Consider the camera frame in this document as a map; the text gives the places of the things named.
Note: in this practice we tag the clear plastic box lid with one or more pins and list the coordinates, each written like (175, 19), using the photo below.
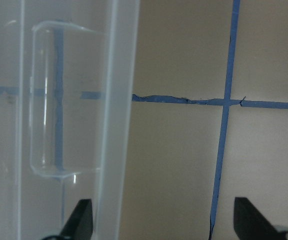
(66, 78)

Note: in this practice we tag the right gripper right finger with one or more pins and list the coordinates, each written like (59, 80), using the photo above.
(249, 223)

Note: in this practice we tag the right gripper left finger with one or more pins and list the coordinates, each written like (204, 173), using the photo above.
(79, 225)

